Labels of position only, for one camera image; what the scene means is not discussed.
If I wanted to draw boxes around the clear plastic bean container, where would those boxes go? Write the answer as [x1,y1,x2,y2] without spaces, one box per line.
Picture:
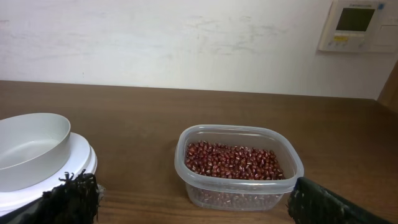
[174,124,304,211]

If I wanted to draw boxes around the white digital kitchen scale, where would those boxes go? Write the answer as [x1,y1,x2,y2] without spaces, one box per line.
[0,132,98,217]

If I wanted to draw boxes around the white wall control panel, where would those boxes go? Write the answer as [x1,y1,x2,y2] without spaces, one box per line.
[318,0,397,53]

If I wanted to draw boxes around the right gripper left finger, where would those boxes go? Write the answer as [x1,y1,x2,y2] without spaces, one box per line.
[1,170,100,224]

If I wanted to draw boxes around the brown cardboard board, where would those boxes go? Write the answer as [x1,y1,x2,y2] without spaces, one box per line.
[377,62,398,113]

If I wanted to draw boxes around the white round bowl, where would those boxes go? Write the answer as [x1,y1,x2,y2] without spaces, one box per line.
[1,113,71,192]

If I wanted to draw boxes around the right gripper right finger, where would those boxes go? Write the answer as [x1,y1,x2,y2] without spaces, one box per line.
[287,177,390,224]

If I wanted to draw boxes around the red adzuki beans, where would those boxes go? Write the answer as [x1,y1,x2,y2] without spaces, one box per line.
[185,141,285,180]

